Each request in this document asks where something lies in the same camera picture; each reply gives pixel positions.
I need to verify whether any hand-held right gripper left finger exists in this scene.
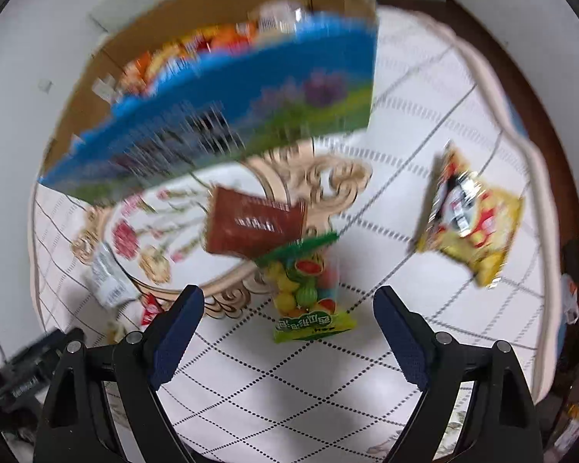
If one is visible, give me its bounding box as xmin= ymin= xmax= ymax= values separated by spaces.
xmin=34 ymin=284 xmax=206 ymax=463

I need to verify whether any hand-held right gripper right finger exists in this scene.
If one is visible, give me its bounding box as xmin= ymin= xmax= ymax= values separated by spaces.
xmin=373 ymin=286 xmax=546 ymax=463

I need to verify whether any green fruit candy packet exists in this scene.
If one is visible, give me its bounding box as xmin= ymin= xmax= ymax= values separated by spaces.
xmin=253 ymin=232 xmax=358 ymax=344

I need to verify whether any blue printed cardboard box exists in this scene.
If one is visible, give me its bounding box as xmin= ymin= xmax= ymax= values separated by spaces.
xmin=39 ymin=0 xmax=379 ymax=203

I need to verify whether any orange panda snack packet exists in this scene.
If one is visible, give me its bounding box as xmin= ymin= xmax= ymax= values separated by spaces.
xmin=120 ymin=53 xmax=152 ymax=97

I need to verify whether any large instant noodle packet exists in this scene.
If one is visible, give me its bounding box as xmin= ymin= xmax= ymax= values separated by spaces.
xmin=145 ymin=39 xmax=208 ymax=83

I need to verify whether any plain orange snack packet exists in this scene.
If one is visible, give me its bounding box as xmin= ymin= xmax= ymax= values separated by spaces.
xmin=207 ymin=22 xmax=259 ymax=51

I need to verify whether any clear white pastry packet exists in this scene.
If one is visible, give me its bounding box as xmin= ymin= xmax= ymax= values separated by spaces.
xmin=258 ymin=0 xmax=310 ymax=34

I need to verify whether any red snack packet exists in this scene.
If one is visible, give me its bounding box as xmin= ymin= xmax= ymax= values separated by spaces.
xmin=140 ymin=292 xmax=167 ymax=329

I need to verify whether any silver grey snack packet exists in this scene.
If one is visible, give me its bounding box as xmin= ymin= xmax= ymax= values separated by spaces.
xmin=88 ymin=243 xmax=143 ymax=308

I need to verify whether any yellow panda snack packet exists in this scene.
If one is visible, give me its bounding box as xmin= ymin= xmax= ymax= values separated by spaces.
xmin=415 ymin=140 xmax=526 ymax=290

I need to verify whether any brown snack packet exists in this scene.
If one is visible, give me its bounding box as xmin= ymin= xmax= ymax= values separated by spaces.
xmin=203 ymin=186 xmax=310 ymax=256

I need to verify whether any white plastic bag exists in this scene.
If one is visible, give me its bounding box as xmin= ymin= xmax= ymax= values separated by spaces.
xmin=561 ymin=272 xmax=579 ymax=325

